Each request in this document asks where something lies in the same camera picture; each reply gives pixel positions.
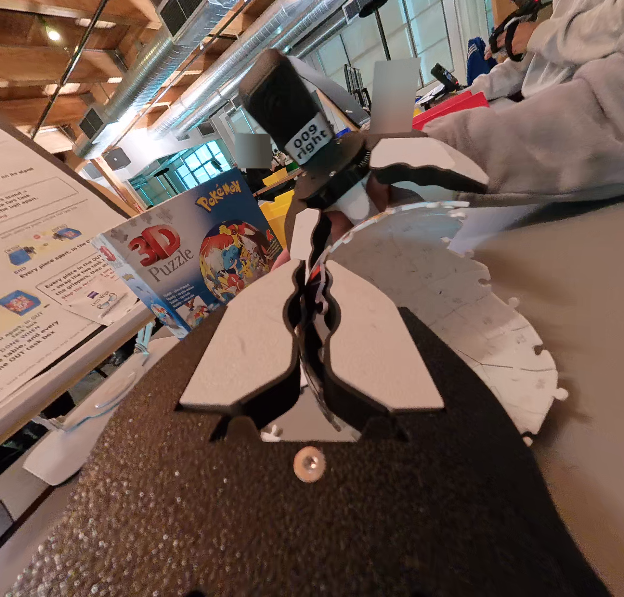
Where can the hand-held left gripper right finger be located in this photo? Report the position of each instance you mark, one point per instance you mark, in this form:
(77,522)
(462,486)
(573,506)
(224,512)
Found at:
(375,353)

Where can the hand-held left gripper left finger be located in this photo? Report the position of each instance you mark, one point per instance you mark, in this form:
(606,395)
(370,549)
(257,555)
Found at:
(243,348)

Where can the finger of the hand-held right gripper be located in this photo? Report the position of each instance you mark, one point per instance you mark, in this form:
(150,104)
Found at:
(419,160)
(304,236)

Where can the colourful cartoon puzzle ball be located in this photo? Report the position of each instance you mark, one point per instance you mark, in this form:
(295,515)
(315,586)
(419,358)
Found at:
(438,290)

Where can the person's right forearm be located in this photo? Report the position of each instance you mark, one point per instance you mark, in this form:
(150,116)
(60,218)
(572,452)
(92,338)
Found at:
(536,138)

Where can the loose white puzzle pieces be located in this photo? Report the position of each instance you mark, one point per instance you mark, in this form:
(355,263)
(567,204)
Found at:
(270,433)

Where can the blue puzzle box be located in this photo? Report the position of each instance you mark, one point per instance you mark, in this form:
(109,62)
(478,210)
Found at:
(185,260)

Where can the person's right hand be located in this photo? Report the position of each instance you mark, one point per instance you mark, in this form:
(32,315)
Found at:
(351,226)

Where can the yellow plastic bin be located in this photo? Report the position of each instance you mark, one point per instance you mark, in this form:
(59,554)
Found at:
(278,216)

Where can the red plastic bin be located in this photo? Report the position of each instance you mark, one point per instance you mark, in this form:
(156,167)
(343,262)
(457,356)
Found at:
(453,109)

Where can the white lens wipe packet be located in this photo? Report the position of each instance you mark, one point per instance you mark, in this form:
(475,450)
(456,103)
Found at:
(102,302)

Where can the wooden document board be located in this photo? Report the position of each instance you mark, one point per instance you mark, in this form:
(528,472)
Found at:
(114,199)

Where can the printed instruction sheet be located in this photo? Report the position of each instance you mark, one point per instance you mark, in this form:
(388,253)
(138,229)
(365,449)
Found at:
(48,246)

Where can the silver ventilation duct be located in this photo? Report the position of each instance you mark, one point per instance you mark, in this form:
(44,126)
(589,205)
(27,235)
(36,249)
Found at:
(161,56)
(234,80)

